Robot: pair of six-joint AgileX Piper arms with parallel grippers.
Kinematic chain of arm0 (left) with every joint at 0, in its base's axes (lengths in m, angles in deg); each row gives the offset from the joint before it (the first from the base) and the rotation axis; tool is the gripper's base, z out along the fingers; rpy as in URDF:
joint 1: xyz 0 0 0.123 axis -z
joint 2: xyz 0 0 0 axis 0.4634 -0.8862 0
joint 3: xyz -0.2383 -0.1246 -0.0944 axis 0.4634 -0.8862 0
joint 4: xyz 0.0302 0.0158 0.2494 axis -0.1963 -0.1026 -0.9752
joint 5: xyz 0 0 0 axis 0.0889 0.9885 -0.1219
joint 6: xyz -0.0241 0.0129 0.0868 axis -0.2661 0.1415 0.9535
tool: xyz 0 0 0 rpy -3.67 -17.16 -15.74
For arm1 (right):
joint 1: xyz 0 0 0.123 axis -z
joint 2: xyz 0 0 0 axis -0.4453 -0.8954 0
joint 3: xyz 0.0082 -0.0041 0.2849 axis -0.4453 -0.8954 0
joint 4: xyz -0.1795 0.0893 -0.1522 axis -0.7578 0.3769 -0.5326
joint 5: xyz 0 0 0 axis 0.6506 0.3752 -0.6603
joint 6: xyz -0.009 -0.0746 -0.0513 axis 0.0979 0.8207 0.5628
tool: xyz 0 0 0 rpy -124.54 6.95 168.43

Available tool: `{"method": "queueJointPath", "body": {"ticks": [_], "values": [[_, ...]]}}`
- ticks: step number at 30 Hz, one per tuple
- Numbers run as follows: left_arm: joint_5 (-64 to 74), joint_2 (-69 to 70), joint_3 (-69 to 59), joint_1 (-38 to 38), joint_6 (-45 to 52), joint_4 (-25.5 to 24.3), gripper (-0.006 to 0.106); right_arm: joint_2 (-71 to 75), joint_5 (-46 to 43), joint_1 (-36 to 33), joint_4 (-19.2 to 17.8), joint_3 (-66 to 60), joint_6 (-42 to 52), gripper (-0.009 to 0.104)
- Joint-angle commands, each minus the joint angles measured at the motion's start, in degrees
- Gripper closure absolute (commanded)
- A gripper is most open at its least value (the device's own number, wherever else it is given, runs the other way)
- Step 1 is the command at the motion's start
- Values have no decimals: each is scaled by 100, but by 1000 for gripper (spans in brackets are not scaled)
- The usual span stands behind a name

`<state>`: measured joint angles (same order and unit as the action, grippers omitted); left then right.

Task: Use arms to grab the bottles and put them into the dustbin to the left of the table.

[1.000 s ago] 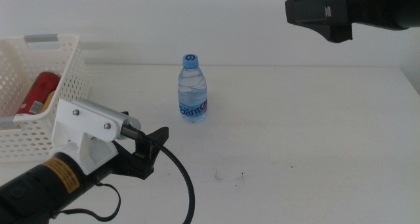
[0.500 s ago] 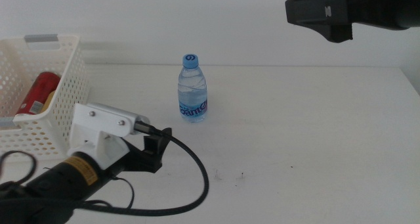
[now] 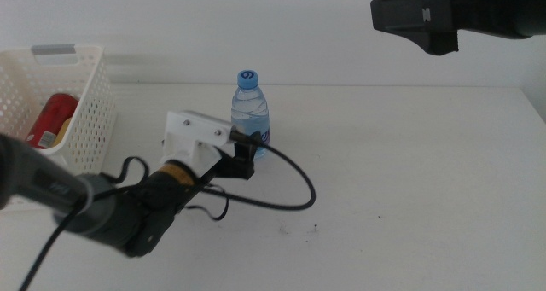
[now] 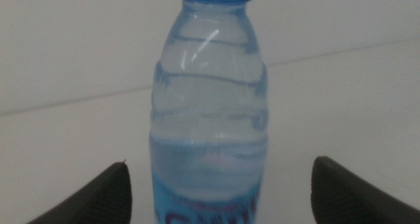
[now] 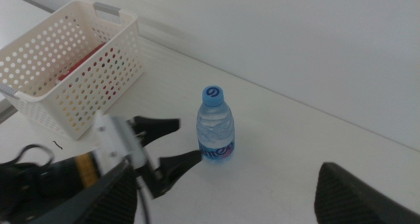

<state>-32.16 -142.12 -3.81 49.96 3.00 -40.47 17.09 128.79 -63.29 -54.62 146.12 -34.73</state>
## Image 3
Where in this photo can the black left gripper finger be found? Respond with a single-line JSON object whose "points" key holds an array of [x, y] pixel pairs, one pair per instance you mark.
{"points": [[253, 148]]}

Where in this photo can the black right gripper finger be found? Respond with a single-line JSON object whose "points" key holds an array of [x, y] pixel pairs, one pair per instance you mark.
{"points": [[401, 13]]}

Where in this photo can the clear water bottle blue cap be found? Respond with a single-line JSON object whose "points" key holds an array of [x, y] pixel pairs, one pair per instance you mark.
{"points": [[251, 107]]}

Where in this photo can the red drink can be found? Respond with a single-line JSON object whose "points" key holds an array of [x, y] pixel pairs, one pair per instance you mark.
{"points": [[51, 120]]}

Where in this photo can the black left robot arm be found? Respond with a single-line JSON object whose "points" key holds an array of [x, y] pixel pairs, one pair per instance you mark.
{"points": [[38, 180]]}

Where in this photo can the white perforated plastic basket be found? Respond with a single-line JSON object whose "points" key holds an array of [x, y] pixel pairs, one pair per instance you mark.
{"points": [[91, 112]]}

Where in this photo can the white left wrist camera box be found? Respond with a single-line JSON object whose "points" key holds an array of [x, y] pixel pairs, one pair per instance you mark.
{"points": [[192, 131]]}

